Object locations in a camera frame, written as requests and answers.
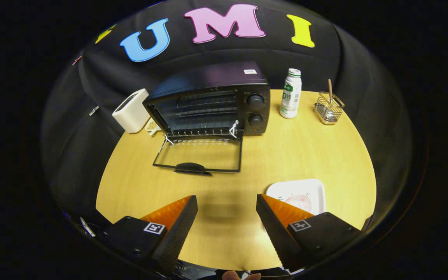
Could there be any white square plate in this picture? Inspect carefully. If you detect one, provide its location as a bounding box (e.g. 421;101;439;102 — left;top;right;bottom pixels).
266;178;327;216

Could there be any white bread toaster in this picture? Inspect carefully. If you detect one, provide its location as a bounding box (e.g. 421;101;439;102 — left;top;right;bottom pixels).
112;88;151;134

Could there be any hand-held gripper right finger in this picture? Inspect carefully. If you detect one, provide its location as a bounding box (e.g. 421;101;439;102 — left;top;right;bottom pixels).
256;193;364;273

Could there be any round pink meat slice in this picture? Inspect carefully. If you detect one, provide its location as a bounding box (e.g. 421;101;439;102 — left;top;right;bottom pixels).
285;194;313;214

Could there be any wire mesh holder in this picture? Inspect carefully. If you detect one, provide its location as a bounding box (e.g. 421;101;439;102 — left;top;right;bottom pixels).
314;91;345;125

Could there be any white bottle with green label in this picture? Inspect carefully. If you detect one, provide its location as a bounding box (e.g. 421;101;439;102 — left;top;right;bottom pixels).
279;68;303;119

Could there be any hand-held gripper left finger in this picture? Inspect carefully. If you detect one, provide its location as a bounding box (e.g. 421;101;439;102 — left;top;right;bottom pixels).
100;195;198;275

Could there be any black toaster oven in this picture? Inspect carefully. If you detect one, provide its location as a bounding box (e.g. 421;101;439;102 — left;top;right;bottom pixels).
142;61;271;175

